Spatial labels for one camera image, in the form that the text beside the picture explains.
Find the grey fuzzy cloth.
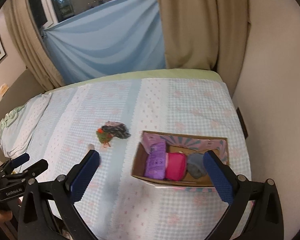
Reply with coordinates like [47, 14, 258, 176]
[186, 153, 207, 179]

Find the green orange plush toy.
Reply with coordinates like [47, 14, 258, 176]
[96, 128, 113, 148]

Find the magenta soft pouch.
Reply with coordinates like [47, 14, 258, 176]
[165, 152, 187, 181]

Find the black pink patterned cloth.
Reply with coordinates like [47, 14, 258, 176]
[101, 121, 130, 139]

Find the purple plastic packet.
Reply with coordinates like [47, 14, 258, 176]
[144, 141, 167, 180]

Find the pink fuzzy cloth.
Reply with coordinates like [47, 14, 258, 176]
[141, 132, 167, 154]

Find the brown knitted toy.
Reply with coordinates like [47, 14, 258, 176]
[88, 144, 95, 151]

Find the person's left hand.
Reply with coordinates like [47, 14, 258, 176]
[0, 210, 13, 231]

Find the blue white patterned bedspread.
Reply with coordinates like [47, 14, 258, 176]
[0, 79, 251, 239]

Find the cardboard box with pink lining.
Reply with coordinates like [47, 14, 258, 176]
[131, 131, 229, 191]

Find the beige headboard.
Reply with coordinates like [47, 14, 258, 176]
[0, 69, 45, 163]

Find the green mattress sheet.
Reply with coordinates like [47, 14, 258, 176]
[46, 68, 223, 94]

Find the beige left curtain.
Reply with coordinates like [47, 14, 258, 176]
[3, 0, 65, 91]

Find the beige curtain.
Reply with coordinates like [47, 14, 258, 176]
[3, 0, 65, 91]
[158, 0, 249, 95]

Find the light blue hanging sheet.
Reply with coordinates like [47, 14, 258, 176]
[43, 0, 165, 85]

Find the beige right curtain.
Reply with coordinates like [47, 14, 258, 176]
[158, 0, 249, 95]

